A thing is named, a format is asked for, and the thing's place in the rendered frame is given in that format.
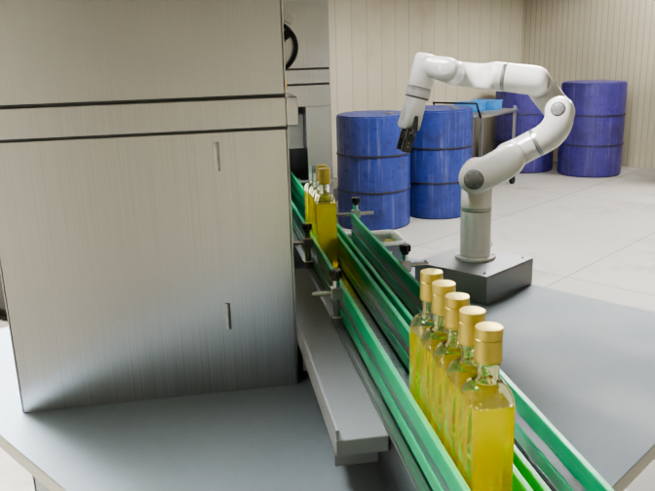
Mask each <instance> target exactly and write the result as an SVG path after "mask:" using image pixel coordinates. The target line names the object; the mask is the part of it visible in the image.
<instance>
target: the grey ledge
mask: <svg viewBox="0 0 655 491"><path fill-rule="evenodd" d="M294 284H295V307H296V329H297V342H298V345H299V348H300V351H301V354H302V356H303V371H308V374H309V377H310V380H311V383H312V386H313V389H314V391H315V394H316V397H317V400H318V403H319V405H320V408H321V411H322V414H323V417H324V420H325V423H326V426H327V431H328V434H329V437H330V440H331V442H332V445H333V450H334V465H335V466H336V467H338V466H346V465H354V464H361V463H369V462H378V452H382V451H388V450H389V435H388V433H387V431H386V429H385V427H384V425H383V423H382V421H381V419H380V417H379V415H378V413H377V411H376V409H375V407H374V405H373V403H372V401H371V399H370V397H369V395H368V393H367V391H366V388H365V385H364V383H363V381H362V379H361V377H360V375H359V373H358V371H357V369H356V367H355V365H354V363H353V362H352V360H351V358H350V356H349V354H348V352H347V350H346V348H345V346H344V344H343V342H342V340H341V338H340V336H339V334H338V332H337V330H336V328H335V326H333V325H332V324H331V320H330V315H329V313H328V310H327V308H326V306H325V304H324V302H323V300H322V298H321V297H312V292H318V290H317V289H316V287H315V285H314V283H313V281H312V279H311V277H310V275H309V273H308V271H307V269H305V268H300V269H294Z"/></svg>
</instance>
